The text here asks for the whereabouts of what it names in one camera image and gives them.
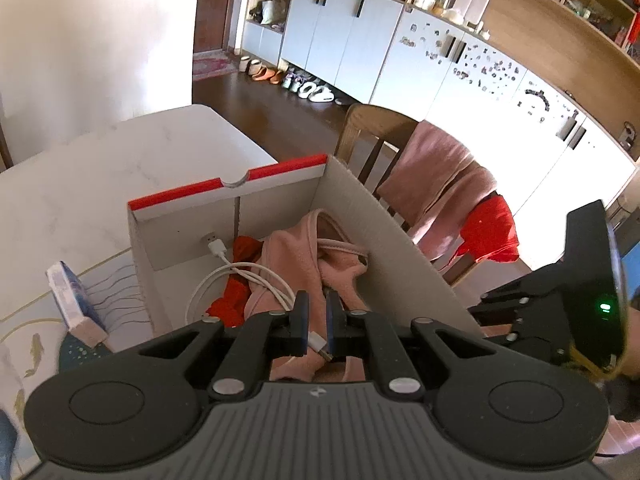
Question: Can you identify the brown wooden door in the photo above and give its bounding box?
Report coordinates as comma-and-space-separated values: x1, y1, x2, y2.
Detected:
192, 0, 251, 56

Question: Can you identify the white cardboard box red stripe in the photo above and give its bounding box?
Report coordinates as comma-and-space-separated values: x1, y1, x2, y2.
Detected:
127, 154, 488, 363

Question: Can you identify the printed table mat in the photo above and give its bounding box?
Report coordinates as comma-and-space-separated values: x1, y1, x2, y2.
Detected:
0, 245, 151, 480

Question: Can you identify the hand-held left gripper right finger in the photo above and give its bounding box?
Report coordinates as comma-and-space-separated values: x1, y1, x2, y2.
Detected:
325, 290, 494, 404

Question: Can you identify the red cloth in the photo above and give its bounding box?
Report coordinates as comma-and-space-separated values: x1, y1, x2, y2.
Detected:
460, 194, 521, 264
207, 235, 266, 329

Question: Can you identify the blue and white packet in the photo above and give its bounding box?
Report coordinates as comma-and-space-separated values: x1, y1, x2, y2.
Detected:
45, 260, 110, 349

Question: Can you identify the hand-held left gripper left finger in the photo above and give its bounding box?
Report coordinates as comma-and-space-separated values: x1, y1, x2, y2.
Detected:
137, 290, 311, 404

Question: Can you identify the pink fringed scarf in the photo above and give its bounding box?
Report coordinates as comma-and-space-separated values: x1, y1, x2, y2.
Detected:
376, 121, 499, 262

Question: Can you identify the white cabinet wall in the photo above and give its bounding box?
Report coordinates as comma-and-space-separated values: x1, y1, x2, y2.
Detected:
242, 0, 640, 261

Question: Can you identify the white tote bag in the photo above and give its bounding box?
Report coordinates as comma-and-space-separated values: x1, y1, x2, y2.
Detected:
260, 0, 289, 26

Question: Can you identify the wooden dining chair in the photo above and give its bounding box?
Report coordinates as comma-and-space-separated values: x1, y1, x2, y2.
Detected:
334, 104, 501, 286

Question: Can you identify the red patterned rug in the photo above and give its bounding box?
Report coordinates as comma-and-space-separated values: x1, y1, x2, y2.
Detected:
192, 56, 241, 82

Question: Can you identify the white usb cable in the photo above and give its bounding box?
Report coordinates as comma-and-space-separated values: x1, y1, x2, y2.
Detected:
184, 231, 337, 362

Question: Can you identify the row of shoes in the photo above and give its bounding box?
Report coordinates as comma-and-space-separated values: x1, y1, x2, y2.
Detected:
239, 55, 353, 107

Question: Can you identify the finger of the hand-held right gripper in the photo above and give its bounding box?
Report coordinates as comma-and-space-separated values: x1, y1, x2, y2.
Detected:
467, 262, 571, 327
487, 309, 574, 364

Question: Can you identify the wooden wall shelf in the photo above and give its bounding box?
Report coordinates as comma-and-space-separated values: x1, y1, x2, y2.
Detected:
410, 0, 640, 162

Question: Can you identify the pink fleece garment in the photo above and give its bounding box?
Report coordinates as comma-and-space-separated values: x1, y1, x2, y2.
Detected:
245, 209, 372, 383

